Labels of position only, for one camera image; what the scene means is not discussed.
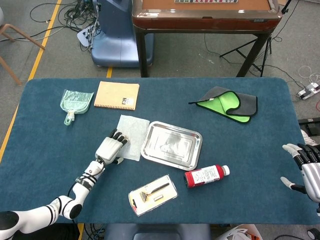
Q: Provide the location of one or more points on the white power strip with plugs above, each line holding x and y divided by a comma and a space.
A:
83, 36

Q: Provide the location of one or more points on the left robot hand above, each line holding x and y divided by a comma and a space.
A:
108, 148

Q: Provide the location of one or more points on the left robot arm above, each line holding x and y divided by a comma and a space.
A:
82, 185

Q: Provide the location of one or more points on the wooden chair frame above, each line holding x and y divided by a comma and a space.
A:
15, 29

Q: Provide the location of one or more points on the white plastic bag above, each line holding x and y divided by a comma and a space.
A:
240, 232

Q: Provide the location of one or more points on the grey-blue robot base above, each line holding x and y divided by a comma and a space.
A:
157, 231

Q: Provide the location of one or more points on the yellow razor blister pack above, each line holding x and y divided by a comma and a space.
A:
152, 197

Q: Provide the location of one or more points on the white power strip red switch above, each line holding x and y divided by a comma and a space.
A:
306, 91

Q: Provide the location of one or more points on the green and grey microfibre cloth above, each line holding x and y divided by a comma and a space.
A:
225, 105

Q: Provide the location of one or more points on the black floor pedal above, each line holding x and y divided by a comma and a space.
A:
311, 126

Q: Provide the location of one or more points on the red juice bottle white cap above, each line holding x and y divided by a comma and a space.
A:
202, 176

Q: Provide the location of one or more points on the green plastic scoop in bag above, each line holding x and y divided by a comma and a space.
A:
76, 101

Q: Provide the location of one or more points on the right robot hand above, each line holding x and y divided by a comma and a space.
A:
312, 175

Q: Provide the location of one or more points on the blue machine base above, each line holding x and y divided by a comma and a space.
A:
117, 37

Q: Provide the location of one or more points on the kraft spiral notebook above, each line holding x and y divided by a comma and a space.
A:
115, 95

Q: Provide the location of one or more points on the brown mahjong table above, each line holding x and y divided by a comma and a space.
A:
200, 23

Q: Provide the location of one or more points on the stainless steel tray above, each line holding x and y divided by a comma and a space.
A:
172, 145

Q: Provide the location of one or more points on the white paper sheet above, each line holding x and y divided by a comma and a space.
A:
135, 135

